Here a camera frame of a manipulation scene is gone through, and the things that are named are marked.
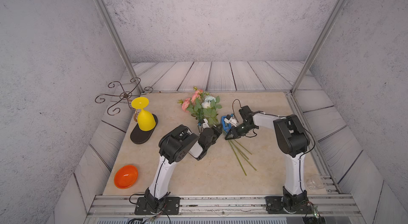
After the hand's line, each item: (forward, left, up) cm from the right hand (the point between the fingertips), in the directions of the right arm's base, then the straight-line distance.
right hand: (228, 138), depth 95 cm
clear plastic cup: (-24, -41, -1) cm, 48 cm away
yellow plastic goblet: (-4, +41, +23) cm, 47 cm away
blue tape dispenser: (+6, +1, +3) cm, 7 cm away
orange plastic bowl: (-23, +53, +2) cm, 58 cm away
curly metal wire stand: (+39, +65, +10) cm, 76 cm away
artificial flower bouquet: (+18, +15, +8) cm, 25 cm away
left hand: (+6, +1, +4) cm, 7 cm away
